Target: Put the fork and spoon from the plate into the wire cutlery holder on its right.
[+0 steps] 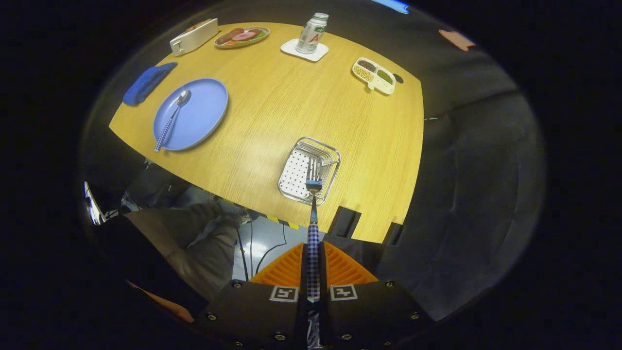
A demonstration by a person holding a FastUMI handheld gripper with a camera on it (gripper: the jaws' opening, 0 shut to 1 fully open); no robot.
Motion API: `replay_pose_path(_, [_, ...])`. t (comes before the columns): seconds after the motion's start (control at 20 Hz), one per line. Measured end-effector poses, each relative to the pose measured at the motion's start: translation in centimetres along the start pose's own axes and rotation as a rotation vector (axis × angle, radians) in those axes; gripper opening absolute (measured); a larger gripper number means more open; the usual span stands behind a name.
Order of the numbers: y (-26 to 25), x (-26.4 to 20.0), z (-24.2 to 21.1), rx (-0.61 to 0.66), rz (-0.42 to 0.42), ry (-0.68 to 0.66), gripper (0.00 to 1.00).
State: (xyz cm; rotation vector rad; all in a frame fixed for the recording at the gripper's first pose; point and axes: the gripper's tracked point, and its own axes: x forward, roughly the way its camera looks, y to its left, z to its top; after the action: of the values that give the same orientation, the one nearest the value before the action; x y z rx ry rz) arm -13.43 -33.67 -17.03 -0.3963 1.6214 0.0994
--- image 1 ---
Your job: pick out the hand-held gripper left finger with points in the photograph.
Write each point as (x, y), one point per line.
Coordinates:
(252, 316)

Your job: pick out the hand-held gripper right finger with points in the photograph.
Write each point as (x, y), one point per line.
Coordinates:
(374, 316)

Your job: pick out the person's trouser leg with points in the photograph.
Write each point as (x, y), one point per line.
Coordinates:
(204, 253)

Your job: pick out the metal cutlery rack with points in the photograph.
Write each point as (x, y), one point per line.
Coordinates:
(296, 175)

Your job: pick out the white flat panel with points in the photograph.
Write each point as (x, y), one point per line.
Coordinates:
(93, 204)

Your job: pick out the blue plate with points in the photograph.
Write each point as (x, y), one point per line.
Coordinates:
(204, 112)

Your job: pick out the white divided snack dish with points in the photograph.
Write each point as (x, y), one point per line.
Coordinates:
(374, 80)

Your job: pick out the blue folded cloth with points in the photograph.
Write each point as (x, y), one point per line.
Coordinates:
(146, 82)

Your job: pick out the white square coaster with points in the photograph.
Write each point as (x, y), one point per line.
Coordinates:
(291, 48)

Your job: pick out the small plate with food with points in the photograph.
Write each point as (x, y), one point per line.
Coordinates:
(243, 43)

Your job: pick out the pink ham slice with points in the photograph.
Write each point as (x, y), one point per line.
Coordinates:
(244, 36)

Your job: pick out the brown meat slice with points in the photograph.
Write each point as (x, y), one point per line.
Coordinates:
(227, 36)

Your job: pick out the green lettuce leaf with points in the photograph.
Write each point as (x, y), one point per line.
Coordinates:
(261, 34)

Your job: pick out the white toaster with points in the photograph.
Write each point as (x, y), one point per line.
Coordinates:
(194, 39)

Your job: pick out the white drink bottle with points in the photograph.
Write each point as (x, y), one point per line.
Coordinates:
(312, 34)

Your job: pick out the toast slice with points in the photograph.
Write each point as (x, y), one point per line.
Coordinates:
(197, 25)

